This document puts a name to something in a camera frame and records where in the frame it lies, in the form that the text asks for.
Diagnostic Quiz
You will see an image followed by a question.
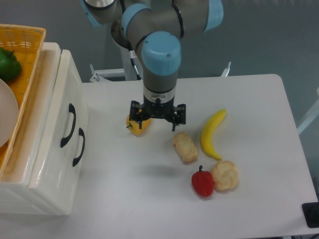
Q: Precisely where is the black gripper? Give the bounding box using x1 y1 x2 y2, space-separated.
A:
130 97 186 131

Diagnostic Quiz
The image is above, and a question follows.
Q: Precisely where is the black top drawer handle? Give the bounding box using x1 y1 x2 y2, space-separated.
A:
60 103 76 148

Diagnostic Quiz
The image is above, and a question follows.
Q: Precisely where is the black drawer handle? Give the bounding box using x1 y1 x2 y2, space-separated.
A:
60 103 76 148
72 127 86 167

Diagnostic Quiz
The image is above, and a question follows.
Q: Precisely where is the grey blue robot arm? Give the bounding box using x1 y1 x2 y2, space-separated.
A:
81 0 224 126

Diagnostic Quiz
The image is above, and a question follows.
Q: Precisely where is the white plastic drawer cabinet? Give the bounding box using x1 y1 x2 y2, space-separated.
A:
0 42 83 217

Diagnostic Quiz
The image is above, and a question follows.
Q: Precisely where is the yellow bell pepper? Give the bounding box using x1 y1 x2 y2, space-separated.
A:
126 115 152 136

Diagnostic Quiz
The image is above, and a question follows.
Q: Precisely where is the oblong bread roll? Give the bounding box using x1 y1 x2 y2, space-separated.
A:
172 131 198 164

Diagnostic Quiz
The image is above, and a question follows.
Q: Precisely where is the yellow banana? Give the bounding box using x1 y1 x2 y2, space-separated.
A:
200 109 227 161

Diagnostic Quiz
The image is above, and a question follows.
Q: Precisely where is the red bell pepper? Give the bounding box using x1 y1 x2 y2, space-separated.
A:
191 165 214 198

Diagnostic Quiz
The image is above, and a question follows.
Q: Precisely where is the round knotted bread bun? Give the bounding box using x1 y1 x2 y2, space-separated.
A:
210 161 239 191

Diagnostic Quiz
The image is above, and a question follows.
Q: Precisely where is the white round plate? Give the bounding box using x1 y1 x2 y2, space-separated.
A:
0 80 19 146

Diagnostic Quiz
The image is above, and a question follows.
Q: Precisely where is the orange woven basket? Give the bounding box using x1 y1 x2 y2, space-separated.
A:
0 24 46 174

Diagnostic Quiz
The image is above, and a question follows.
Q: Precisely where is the green bell pepper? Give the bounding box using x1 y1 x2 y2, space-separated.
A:
0 48 21 82

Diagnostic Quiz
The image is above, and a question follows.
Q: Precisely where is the black device at table edge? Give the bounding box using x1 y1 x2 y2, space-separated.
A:
302 202 319 228

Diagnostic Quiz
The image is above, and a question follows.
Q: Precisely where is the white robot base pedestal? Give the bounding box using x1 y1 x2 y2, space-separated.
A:
89 21 148 83

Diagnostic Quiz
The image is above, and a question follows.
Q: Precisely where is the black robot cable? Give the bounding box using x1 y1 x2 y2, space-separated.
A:
128 43 143 81

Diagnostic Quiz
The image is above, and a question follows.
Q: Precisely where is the black bottom drawer handle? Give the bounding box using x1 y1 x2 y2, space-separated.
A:
72 127 86 167

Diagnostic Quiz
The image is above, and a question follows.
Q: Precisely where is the white frame leg right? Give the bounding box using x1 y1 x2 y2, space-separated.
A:
297 98 319 135

